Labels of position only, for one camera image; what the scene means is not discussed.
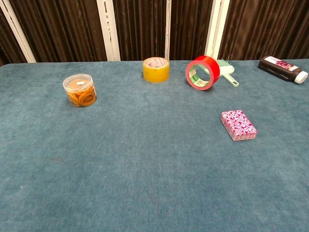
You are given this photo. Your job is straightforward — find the pink patterned card deck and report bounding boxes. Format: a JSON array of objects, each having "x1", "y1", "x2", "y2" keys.
[{"x1": 220, "y1": 109, "x2": 258, "y2": 142}]

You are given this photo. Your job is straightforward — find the teal velvet tablecloth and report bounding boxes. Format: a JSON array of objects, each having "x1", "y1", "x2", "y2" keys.
[{"x1": 0, "y1": 58, "x2": 309, "y2": 232}]

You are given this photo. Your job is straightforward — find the yellow packing tape roll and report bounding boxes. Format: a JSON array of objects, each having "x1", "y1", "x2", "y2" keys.
[{"x1": 142, "y1": 57, "x2": 170, "y2": 83}]

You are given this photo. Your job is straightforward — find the red tape roll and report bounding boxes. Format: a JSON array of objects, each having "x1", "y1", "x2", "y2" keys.
[{"x1": 185, "y1": 55, "x2": 221, "y2": 91}]

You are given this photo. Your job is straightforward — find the clear jar of rubber bands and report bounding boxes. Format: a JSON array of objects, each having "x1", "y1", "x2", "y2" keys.
[{"x1": 62, "y1": 73, "x2": 98, "y2": 108}]

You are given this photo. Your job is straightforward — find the pale green cleaning brush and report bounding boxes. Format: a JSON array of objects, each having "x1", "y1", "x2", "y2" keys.
[{"x1": 216, "y1": 56, "x2": 239, "y2": 87}]

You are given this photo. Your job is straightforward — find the dark brown pleated curtain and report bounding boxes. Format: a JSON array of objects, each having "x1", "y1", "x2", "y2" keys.
[{"x1": 0, "y1": 0, "x2": 309, "y2": 67}]

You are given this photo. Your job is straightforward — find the dark bottle with white cap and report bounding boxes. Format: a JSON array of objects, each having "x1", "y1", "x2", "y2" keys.
[{"x1": 258, "y1": 55, "x2": 309, "y2": 85}]

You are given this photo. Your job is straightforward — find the thin white screen post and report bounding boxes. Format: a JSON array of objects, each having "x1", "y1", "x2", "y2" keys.
[{"x1": 165, "y1": 0, "x2": 172, "y2": 61}]

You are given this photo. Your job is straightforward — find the wide white screen post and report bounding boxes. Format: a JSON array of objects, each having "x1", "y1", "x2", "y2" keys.
[{"x1": 96, "y1": 0, "x2": 121, "y2": 61}]

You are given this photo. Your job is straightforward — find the slanted white screen post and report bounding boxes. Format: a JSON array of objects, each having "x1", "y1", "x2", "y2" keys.
[{"x1": 0, "y1": 0, "x2": 37, "y2": 63}]

